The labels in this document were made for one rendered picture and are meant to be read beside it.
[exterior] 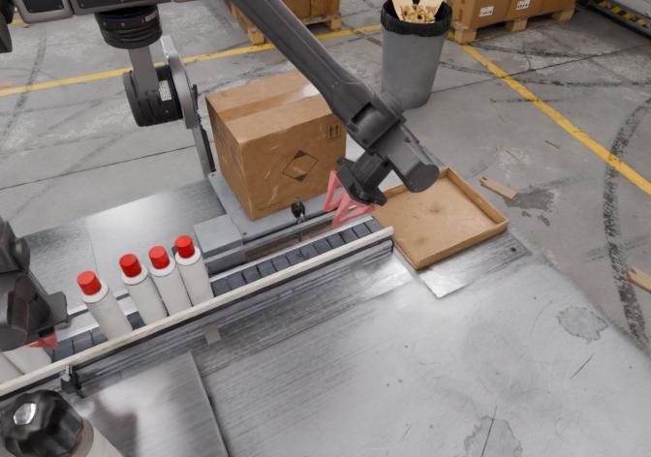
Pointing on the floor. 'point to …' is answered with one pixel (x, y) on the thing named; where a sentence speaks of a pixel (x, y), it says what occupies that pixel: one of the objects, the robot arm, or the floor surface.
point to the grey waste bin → (410, 67)
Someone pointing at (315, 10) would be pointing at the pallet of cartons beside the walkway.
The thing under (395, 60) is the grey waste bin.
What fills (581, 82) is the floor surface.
